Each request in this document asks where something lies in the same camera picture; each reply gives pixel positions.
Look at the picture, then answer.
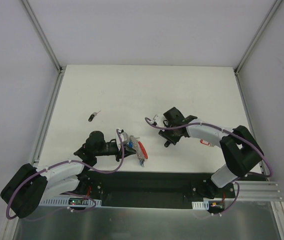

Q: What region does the right grey cable duct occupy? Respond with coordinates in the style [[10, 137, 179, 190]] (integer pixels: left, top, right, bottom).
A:
[[192, 201, 209, 210]]

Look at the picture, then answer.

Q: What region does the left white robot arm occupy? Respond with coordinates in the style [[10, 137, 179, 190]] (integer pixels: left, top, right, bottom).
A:
[[0, 129, 140, 220]]

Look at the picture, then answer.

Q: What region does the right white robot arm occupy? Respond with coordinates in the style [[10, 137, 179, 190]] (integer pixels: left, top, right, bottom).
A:
[[153, 107, 263, 199]]

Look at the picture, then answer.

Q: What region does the aluminium frame post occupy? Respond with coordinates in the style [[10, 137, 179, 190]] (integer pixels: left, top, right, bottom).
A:
[[19, 0, 63, 73], [234, 0, 284, 76]]

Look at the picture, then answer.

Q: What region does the left aluminium frame post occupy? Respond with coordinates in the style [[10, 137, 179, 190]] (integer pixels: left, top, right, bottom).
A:
[[19, 0, 63, 73]]

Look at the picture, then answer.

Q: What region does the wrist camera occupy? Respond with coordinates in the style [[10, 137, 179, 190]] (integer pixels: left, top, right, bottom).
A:
[[115, 128, 129, 148], [153, 114, 165, 128]]

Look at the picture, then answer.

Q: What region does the grey cable duct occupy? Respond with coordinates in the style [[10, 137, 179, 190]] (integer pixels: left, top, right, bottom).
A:
[[192, 201, 209, 210], [39, 196, 102, 208]]

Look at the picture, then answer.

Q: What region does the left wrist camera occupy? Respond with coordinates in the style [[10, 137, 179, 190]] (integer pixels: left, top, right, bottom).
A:
[[115, 128, 129, 148]]

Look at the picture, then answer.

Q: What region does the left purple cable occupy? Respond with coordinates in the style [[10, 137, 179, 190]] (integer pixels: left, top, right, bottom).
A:
[[6, 128, 125, 220]]

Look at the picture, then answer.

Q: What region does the left grey cable duct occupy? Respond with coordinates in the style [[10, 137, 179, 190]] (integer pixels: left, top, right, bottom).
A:
[[39, 196, 102, 208]]

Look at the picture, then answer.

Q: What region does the red tag key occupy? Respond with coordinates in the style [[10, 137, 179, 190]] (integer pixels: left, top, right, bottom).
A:
[[200, 139, 212, 147]]

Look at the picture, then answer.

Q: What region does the black tag key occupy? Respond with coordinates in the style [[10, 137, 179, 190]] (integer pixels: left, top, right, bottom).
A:
[[164, 141, 171, 148], [88, 110, 100, 122]]

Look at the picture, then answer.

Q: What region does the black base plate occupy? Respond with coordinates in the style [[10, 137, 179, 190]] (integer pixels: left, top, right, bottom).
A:
[[72, 171, 235, 209]]

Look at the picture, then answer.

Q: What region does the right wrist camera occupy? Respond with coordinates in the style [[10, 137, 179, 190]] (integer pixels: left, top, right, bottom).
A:
[[153, 114, 165, 128]]

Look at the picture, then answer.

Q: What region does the aluminium front rail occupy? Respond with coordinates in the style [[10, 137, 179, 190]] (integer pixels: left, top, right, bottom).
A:
[[238, 181, 283, 202]]

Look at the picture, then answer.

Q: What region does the red handled keyring carabiner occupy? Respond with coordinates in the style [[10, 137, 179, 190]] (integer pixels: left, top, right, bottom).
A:
[[129, 135, 148, 167]]

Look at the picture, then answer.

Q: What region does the right aluminium frame post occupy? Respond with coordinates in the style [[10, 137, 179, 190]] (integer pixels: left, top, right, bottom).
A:
[[234, 0, 284, 76]]

